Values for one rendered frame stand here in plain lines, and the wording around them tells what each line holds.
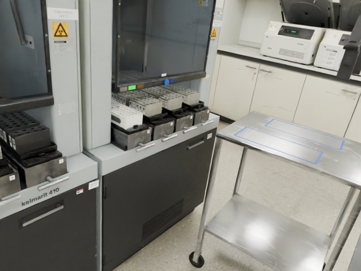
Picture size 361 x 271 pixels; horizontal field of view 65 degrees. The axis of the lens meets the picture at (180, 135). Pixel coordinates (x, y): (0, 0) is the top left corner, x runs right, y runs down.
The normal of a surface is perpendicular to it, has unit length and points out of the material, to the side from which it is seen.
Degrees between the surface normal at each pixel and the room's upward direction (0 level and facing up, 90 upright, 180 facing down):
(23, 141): 90
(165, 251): 0
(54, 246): 90
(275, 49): 90
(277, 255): 0
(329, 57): 90
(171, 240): 0
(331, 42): 59
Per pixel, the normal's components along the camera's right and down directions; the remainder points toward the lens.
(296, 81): -0.64, 0.25
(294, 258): 0.11, -0.90
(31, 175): 0.76, 0.35
